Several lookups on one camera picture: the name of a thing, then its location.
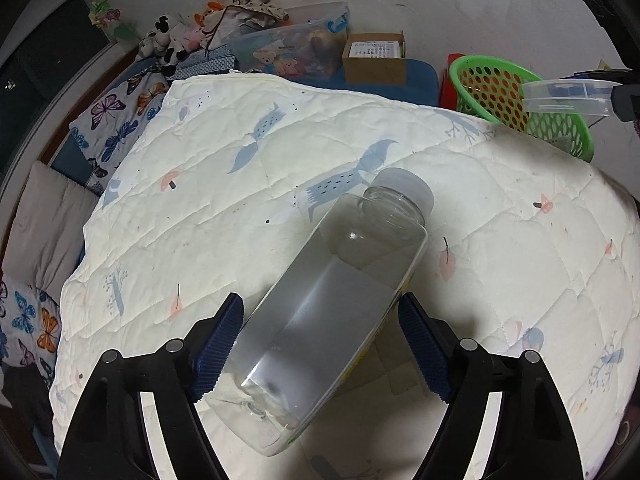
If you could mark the dark window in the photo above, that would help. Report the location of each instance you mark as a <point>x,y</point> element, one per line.
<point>40,60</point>

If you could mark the beige pillow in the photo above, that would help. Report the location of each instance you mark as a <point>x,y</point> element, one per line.
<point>45,225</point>

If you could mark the brown cardboard box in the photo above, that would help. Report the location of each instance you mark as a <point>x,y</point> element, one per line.
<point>372,70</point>

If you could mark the red plastic stool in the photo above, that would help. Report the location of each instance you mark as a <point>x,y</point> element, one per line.
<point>447,85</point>

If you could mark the clear plastic food container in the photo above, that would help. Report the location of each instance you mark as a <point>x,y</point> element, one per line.
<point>560,100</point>

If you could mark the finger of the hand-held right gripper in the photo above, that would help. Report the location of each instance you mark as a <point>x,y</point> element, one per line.
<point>626,101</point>

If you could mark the printed paper sheet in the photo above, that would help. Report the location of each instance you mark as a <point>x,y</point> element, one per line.
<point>375,50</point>

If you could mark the white printed cloth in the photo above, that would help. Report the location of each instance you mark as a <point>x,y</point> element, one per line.
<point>250,10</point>

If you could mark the orange plush toy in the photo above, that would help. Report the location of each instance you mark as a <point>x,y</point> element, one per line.
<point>210,10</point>

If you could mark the butterfly print pillow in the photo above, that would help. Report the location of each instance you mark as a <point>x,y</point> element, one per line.
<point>25,320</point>
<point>125,115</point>

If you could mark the colourful flower toy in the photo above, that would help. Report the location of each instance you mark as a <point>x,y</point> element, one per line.
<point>102,12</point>

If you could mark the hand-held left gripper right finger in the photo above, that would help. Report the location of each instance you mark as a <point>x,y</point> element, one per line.
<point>425,350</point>

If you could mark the clear plastic storage bin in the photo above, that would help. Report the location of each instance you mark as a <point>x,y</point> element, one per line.
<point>290,55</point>

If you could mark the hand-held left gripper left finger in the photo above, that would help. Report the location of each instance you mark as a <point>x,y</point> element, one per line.
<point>217,345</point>

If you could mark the white printed quilt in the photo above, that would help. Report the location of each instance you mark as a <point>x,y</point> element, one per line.
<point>200,210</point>

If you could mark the clear plastic bottle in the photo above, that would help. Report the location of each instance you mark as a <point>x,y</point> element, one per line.
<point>325,310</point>

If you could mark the pink plush toy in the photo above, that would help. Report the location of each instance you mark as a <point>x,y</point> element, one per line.
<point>193,36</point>

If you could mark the green plastic basket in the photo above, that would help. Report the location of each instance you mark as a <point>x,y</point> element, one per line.
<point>480,90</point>

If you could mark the striped blue folded cloth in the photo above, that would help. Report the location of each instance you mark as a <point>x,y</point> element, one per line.
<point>205,61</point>

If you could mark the black white cow plush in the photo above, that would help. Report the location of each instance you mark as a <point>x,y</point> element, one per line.
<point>165,40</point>

